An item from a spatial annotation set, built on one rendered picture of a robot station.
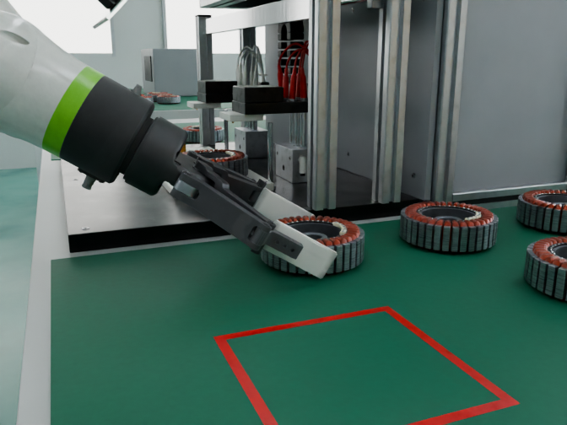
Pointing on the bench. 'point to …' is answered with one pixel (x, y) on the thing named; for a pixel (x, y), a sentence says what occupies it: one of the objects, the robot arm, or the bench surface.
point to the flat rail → (258, 17)
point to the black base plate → (353, 203)
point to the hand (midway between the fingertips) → (309, 239)
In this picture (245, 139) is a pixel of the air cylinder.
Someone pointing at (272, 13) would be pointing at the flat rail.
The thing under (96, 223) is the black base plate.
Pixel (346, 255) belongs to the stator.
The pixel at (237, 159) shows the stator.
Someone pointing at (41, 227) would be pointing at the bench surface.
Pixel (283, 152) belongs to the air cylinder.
